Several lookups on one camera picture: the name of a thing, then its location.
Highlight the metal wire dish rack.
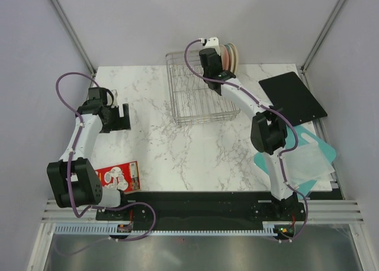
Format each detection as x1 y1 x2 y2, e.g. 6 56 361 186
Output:
165 51 240 126

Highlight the pink and cream plate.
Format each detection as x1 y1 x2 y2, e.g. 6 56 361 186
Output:
220 45 231 70

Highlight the green and cream plate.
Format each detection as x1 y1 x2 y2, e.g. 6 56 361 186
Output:
232 43 239 74

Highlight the blue and cream plate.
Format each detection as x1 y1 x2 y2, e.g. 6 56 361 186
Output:
228 43 236 73

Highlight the watermelon pattern plate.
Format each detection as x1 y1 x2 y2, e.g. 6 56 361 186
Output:
219 45 224 59

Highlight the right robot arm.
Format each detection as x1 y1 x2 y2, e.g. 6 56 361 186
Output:
199 48 298 220

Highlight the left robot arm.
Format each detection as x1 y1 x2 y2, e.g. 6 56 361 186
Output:
47 87 131 220

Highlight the red instruction card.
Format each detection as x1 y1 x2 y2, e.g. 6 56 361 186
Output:
95 161 141 194

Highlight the black square mat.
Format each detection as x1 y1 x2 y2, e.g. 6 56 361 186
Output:
259 72 327 126

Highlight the teal cutting mat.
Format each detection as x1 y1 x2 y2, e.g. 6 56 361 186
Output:
253 124 338 194

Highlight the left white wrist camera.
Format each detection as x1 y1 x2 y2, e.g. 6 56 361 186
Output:
111 89 120 108

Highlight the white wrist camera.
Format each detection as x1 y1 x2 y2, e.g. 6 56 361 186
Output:
111 89 120 108
200 37 220 54

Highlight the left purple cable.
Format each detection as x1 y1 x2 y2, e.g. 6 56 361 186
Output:
54 72 158 256

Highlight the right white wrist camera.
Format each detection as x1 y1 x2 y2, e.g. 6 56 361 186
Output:
200 37 220 54

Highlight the left aluminium frame post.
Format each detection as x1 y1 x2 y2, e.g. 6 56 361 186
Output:
48 0 97 76

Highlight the aluminium frame post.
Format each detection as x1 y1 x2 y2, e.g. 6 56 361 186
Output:
48 0 97 76
300 0 348 75

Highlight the white slotted cable duct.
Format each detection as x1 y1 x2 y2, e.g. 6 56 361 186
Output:
54 222 294 236

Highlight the right aluminium frame post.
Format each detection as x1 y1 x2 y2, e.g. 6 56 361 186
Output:
300 0 348 75

